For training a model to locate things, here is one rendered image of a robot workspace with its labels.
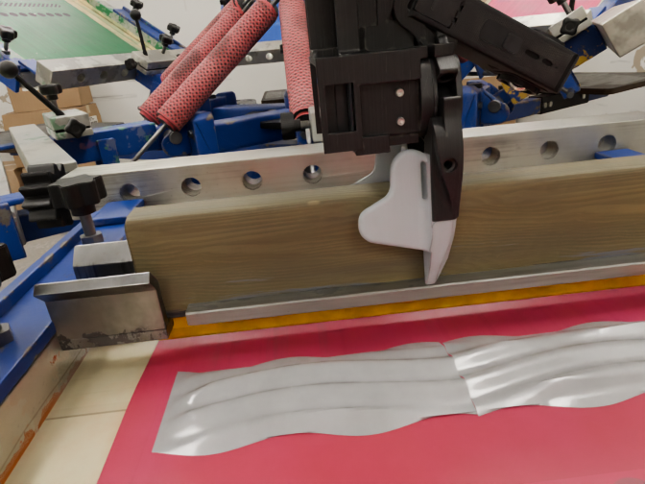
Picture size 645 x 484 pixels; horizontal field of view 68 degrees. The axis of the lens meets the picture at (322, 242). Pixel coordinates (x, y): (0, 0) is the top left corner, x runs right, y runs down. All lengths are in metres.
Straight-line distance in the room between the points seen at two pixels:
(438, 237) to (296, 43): 0.62
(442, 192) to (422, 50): 0.08
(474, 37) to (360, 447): 0.24
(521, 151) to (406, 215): 0.32
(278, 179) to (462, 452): 0.36
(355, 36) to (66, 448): 0.28
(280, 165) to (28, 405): 0.34
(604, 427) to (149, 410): 0.26
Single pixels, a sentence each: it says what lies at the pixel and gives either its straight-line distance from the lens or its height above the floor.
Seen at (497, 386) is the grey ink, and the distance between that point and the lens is 0.31.
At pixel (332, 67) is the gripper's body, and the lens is 0.28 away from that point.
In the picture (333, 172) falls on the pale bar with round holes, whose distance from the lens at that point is 0.55.
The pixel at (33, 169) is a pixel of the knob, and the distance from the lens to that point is 0.63.
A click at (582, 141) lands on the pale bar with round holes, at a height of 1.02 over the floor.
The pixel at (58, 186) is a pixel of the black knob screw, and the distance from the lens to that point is 0.46.
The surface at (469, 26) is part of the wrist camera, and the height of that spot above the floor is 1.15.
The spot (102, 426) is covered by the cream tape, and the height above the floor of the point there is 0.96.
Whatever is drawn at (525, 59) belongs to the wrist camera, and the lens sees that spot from 0.33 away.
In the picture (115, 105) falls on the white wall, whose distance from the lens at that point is 4.70.
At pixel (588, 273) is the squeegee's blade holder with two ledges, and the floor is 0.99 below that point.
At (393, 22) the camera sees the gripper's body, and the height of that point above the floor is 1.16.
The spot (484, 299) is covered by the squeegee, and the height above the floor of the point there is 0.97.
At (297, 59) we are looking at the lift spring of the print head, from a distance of 0.84.
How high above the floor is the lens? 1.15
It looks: 23 degrees down
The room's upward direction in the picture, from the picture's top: 5 degrees counter-clockwise
